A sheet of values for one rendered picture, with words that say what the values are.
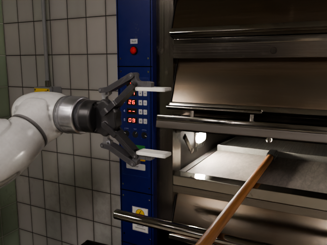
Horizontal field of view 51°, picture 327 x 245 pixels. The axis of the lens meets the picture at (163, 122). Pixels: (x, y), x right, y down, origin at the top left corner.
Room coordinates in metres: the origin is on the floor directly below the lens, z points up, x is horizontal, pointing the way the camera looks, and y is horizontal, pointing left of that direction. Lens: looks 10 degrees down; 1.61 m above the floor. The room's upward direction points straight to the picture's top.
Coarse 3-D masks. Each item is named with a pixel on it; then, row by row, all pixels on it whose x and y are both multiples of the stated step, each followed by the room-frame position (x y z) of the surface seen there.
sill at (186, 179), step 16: (176, 176) 1.29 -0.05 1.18; (192, 176) 1.28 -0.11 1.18; (208, 176) 1.28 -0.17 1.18; (224, 192) 1.20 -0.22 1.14; (256, 192) 1.15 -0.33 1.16; (272, 192) 1.12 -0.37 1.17; (288, 192) 1.11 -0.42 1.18; (304, 192) 1.11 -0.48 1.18; (320, 192) 1.11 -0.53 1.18; (320, 208) 1.06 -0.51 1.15
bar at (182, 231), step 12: (120, 216) 0.96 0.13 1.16; (132, 216) 0.94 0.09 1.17; (144, 216) 0.94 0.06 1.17; (156, 228) 0.91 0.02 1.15; (168, 228) 0.89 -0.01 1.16; (180, 228) 0.87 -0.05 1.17; (192, 228) 0.86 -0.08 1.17; (216, 240) 0.82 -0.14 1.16; (228, 240) 0.81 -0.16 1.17; (240, 240) 0.80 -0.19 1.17; (252, 240) 0.80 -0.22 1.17
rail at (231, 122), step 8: (160, 120) 1.16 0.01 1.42; (168, 120) 1.15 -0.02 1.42; (176, 120) 1.13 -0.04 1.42; (184, 120) 1.12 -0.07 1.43; (192, 120) 1.11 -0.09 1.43; (200, 120) 1.09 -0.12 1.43; (208, 120) 1.08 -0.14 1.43; (216, 120) 1.07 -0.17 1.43; (224, 120) 1.06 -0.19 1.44; (232, 120) 1.05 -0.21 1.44; (264, 128) 1.00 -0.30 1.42; (272, 128) 0.99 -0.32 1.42; (280, 128) 0.98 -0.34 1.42; (288, 128) 0.97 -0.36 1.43; (296, 128) 0.96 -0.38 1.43; (304, 128) 0.95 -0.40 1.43; (312, 128) 0.94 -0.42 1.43; (320, 128) 0.94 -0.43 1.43
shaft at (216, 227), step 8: (264, 160) 1.39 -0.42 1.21; (264, 168) 1.31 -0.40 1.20; (256, 176) 1.20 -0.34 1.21; (248, 184) 1.11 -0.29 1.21; (240, 192) 1.03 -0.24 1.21; (248, 192) 1.07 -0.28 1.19; (232, 200) 0.97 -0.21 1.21; (240, 200) 0.99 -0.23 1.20; (224, 208) 0.93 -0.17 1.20; (232, 208) 0.92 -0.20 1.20; (224, 216) 0.87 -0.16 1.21; (216, 224) 0.82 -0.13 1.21; (224, 224) 0.84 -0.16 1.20; (208, 232) 0.78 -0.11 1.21; (216, 232) 0.79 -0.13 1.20; (200, 240) 0.74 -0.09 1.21; (208, 240) 0.75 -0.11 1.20
